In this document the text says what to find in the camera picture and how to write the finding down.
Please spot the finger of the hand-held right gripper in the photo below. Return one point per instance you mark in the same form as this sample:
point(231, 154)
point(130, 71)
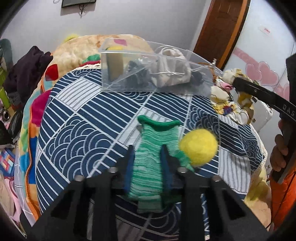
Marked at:
point(256, 89)

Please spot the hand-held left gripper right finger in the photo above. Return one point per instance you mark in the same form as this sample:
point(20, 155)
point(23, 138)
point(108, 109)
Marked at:
point(167, 165)

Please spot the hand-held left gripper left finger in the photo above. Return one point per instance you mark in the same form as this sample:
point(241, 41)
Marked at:
point(130, 165)

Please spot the green striped knitted sock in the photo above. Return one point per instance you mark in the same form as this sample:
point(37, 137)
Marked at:
point(148, 160)

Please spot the clear plastic storage box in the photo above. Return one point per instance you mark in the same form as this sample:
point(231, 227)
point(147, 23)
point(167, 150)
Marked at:
point(129, 69)

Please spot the person's right forearm orange sleeve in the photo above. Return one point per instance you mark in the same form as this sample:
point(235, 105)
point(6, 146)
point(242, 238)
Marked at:
point(284, 204)

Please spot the person's right hand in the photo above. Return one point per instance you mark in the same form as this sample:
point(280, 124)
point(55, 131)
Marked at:
point(278, 153)

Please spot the white plastic appliance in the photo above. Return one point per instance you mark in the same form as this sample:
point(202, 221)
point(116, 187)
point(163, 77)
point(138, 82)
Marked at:
point(262, 114)

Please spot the floral patterned cloth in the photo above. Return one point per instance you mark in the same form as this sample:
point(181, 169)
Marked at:
point(231, 97)

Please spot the white wardrobe pink hearts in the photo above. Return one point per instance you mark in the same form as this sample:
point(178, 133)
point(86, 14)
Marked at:
point(261, 41)

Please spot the blue white wave-patterned cloth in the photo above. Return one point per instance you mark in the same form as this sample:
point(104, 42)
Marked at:
point(87, 129)

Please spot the wooden door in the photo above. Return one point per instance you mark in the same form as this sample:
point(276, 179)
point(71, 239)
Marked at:
point(222, 30)

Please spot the white sock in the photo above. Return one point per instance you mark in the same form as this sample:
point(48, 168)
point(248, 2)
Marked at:
point(171, 69)

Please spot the black sock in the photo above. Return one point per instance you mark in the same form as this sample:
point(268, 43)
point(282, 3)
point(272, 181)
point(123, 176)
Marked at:
point(138, 70)

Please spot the colourful fleece blanket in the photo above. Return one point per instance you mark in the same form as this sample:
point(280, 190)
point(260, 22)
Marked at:
point(27, 139)

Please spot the cream plush blanket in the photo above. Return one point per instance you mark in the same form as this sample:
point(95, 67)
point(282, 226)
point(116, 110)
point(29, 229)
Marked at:
point(78, 49)

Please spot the dark purple garment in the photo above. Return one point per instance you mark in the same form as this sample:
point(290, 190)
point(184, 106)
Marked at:
point(26, 68)

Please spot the wall-mounted television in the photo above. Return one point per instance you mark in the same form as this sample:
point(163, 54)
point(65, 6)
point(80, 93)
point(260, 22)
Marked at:
point(77, 2)

